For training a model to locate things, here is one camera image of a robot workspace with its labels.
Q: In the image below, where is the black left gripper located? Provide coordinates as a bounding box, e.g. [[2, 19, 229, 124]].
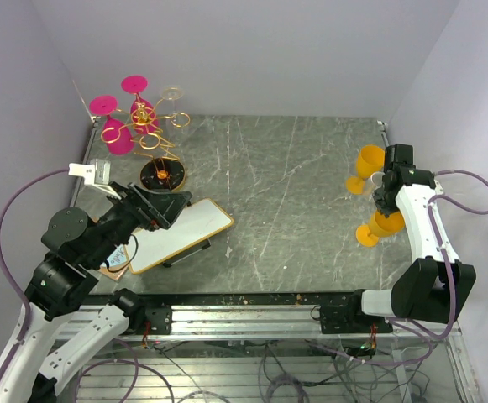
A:
[[84, 179, 192, 267]]

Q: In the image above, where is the clear wine glass front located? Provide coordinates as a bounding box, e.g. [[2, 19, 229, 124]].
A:
[[368, 171, 385, 194]]

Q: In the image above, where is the clear wine glass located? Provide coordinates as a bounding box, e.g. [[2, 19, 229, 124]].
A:
[[159, 86, 191, 136], [368, 171, 385, 194]]

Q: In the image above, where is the yellow wine glass front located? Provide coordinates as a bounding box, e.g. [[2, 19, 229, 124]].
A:
[[345, 144, 386, 195]]

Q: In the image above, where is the yellow wine glass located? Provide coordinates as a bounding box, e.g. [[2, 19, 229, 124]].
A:
[[355, 211, 405, 248], [345, 144, 386, 195]]

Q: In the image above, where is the magenta wine glass front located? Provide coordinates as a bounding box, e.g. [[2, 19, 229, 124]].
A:
[[89, 95, 134, 155]]

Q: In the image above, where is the magenta wine glass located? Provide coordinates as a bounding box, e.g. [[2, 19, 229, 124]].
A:
[[89, 95, 134, 155], [121, 75, 154, 124]]

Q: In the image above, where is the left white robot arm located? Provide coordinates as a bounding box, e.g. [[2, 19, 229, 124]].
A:
[[0, 182, 192, 402]]

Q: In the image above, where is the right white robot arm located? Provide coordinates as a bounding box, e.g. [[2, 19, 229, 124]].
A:
[[344, 144, 476, 332]]

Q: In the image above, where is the white gold-framed tray stand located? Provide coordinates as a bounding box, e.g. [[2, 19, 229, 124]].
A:
[[125, 198, 234, 275]]

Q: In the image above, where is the illustrated picture book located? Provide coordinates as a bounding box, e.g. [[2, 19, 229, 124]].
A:
[[94, 217, 130, 281]]

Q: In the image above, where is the gold wire glass rack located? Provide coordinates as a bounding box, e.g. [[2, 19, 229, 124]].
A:
[[112, 92, 186, 191]]

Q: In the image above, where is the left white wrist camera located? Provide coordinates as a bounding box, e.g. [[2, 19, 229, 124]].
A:
[[68, 159, 120, 199]]

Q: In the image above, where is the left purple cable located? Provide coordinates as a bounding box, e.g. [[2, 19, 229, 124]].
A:
[[0, 167, 176, 403]]

